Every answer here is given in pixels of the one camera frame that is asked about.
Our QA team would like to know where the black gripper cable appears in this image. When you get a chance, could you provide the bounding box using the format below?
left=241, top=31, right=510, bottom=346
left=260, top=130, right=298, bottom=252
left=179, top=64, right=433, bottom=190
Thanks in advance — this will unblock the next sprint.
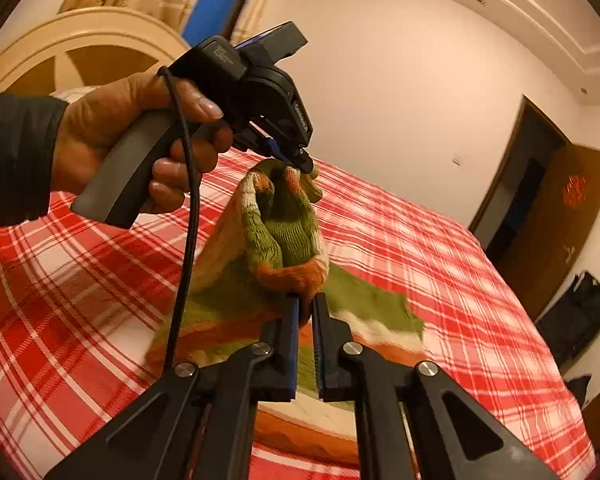
left=157, top=66, right=204, bottom=373

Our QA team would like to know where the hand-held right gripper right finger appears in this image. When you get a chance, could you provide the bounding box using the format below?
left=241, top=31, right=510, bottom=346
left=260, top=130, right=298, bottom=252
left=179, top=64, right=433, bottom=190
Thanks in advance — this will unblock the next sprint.
left=313, top=292, right=556, bottom=480

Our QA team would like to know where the cream wooden headboard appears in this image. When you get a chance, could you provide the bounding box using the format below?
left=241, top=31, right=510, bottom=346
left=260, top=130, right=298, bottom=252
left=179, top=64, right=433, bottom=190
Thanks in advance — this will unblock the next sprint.
left=0, top=7, right=193, bottom=100

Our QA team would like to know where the black bag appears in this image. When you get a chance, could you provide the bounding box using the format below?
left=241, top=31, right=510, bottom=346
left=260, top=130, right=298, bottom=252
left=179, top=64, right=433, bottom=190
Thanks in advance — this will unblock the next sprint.
left=535, top=270, right=600, bottom=374

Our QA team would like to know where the person's left forearm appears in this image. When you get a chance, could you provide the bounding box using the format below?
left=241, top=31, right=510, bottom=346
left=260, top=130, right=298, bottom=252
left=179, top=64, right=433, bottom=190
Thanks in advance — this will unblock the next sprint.
left=0, top=92, right=71, bottom=237

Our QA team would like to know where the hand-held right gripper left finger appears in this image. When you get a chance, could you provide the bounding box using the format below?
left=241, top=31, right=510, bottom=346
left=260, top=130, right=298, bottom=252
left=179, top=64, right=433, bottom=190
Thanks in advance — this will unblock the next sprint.
left=45, top=294, right=302, bottom=480

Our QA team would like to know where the brown wooden door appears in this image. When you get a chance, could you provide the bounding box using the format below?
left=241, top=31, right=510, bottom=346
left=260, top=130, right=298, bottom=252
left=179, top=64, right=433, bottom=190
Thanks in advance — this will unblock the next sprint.
left=495, top=145, right=600, bottom=322

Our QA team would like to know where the person's left hand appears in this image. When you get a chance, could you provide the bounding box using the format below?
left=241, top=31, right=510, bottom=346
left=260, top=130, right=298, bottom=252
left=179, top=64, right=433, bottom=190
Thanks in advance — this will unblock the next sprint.
left=52, top=71, right=234, bottom=214

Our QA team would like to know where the blue window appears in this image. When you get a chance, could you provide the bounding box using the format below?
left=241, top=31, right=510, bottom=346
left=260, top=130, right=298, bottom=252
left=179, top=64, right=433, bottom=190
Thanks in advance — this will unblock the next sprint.
left=181, top=0, right=262, bottom=47

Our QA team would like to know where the dark door frame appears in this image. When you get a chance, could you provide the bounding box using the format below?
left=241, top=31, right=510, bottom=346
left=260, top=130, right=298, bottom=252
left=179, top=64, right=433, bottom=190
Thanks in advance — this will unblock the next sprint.
left=467, top=95, right=574, bottom=262

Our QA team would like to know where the striped knit garment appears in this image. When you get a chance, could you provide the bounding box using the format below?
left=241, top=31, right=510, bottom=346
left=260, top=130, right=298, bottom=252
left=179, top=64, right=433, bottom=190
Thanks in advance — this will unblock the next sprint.
left=145, top=159, right=426, bottom=466

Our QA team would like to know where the red plaid bed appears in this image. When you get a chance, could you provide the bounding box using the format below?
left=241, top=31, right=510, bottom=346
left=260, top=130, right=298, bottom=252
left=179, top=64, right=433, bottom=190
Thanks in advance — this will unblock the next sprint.
left=0, top=147, right=597, bottom=480

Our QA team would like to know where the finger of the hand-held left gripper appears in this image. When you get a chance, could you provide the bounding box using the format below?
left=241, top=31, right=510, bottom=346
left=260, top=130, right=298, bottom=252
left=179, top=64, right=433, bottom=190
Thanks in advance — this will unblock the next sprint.
left=282, top=144, right=315, bottom=177
left=257, top=132, right=287, bottom=162

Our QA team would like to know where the red door decoration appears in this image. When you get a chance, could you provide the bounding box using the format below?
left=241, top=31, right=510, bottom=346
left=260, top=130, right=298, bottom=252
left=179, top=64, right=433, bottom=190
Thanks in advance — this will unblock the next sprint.
left=562, top=174, right=589, bottom=209

